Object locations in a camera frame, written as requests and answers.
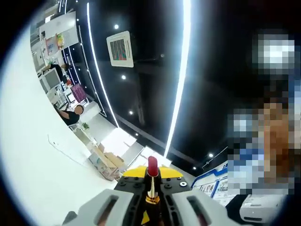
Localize black and gold lipstick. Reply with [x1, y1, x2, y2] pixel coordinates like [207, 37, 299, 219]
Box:
[143, 155, 163, 226]

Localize printed white carton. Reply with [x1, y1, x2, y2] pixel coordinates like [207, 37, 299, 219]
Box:
[88, 152, 120, 181]

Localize brown cardboard box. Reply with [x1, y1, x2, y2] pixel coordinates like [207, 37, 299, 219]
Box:
[97, 143, 125, 168]

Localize person's black shirt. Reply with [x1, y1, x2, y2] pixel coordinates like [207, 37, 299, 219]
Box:
[225, 194, 247, 215]

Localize white mesh office chair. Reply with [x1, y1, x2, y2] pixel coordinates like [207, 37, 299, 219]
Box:
[68, 122, 82, 132]
[43, 69, 61, 90]

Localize purple poster board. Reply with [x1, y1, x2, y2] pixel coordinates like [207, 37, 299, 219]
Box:
[70, 84, 86, 104]

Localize ceiling air conditioner vent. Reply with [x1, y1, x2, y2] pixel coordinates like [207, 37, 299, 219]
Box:
[106, 30, 135, 68]

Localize long ceiling light strip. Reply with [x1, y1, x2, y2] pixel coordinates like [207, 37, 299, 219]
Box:
[163, 0, 191, 159]
[86, 2, 119, 128]

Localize group of ceiling spotlights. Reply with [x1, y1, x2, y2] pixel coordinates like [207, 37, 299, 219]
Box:
[113, 23, 214, 171]

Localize white display shelf unit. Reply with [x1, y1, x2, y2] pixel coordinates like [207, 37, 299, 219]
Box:
[39, 11, 79, 57]

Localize blue framed wall poster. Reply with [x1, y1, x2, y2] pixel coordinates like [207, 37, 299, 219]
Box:
[191, 166, 229, 201]

